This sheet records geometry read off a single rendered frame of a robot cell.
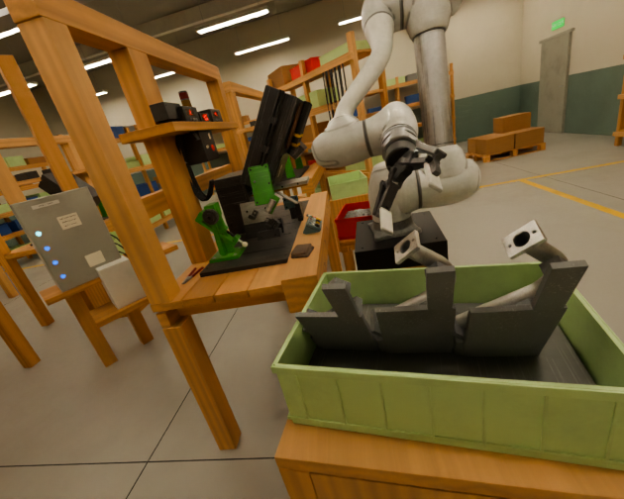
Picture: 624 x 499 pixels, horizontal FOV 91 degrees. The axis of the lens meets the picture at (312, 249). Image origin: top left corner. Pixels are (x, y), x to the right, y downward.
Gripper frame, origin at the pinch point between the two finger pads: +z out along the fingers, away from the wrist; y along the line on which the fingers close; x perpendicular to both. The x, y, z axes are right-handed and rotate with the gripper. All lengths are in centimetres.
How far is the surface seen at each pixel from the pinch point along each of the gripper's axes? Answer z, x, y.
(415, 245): 12.5, -2.0, 2.0
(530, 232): 12.4, 9.6, 13.7
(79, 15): -68, -99, -36
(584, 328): 13.8, 40.1, 3.6
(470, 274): -6.6, 34.0, -12.7
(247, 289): -15, -13, -74
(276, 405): 2, 37, -150
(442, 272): 15.8, 3.3, 1.9
